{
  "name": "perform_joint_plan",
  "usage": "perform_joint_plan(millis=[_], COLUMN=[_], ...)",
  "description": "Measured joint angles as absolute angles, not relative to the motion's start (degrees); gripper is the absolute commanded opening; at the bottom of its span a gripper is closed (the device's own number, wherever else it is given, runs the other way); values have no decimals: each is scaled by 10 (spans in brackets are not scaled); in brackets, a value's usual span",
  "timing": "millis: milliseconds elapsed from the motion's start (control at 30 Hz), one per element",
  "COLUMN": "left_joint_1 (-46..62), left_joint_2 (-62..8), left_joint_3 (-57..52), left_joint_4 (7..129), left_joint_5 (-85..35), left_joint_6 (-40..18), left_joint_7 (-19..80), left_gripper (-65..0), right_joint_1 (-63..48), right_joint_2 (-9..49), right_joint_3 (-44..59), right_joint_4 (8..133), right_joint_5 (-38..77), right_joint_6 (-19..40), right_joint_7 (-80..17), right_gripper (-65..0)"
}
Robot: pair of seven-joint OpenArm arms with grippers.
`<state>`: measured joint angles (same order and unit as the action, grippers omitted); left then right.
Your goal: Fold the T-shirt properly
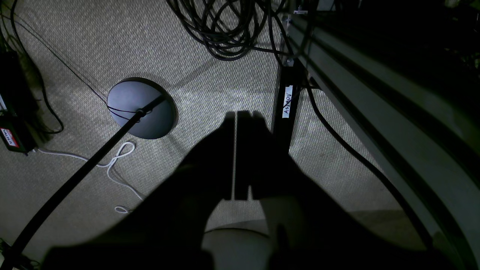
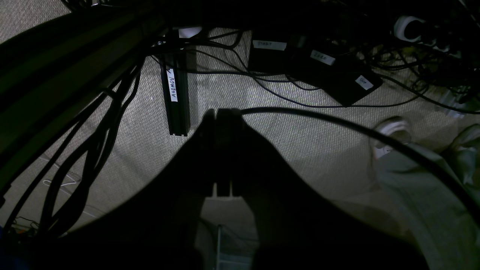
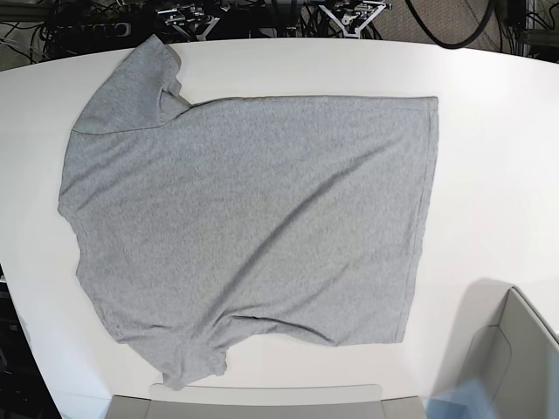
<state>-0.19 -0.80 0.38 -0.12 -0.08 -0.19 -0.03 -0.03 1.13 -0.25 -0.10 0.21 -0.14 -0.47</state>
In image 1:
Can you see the grey aluminium frame rail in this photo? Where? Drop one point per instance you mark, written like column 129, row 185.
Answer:
column 418, row 117

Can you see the black stand pole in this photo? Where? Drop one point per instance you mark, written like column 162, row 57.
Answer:
column 43, row 213

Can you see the black labelled table leg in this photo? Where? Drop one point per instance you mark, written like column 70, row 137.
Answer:
column 288, row 89

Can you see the black power box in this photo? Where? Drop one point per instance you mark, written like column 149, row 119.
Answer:
column 18, row 105

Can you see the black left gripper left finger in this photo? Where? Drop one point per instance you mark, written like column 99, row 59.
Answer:
column 165, row 231

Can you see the round black stand base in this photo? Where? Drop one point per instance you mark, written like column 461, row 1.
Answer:
column 136, row 94

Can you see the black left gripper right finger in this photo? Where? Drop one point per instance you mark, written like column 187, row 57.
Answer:
column 310, row 230

